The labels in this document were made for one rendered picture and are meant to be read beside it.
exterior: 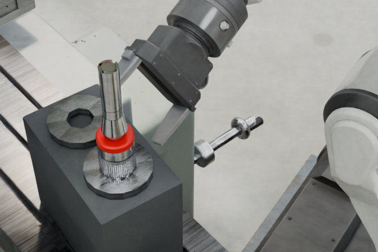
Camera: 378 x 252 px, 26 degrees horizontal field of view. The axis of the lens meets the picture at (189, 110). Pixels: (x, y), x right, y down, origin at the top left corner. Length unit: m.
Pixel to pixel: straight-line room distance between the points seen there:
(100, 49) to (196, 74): 0.75
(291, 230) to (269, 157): 0.92
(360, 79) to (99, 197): 0.48
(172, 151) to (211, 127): 0.93
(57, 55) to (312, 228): 0.62
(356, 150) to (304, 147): 1.32
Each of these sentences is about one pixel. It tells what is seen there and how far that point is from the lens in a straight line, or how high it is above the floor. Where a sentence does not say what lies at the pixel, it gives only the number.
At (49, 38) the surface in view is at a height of 0.89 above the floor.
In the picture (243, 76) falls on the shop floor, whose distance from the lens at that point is 2.84.
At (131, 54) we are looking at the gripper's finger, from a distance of 1.03.
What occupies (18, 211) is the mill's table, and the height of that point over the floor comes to 0.97.
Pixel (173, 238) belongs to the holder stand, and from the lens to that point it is 1.12.
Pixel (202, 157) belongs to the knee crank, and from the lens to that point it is 1.85.
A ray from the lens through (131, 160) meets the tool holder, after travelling 1.02.
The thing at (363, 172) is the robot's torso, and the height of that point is 0.94.
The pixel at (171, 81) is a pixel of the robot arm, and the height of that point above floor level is 1.24.
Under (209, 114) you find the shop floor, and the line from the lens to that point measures 2.71.
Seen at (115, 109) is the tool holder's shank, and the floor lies 1.28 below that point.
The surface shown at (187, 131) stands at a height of 0.68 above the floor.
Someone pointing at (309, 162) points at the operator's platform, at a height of 0.40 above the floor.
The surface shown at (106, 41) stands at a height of 0.77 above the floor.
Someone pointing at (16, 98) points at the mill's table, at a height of 0.97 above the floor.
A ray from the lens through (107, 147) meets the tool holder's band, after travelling 0.99.
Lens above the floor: 1.96
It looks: 46 degrees down
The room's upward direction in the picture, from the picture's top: straight up
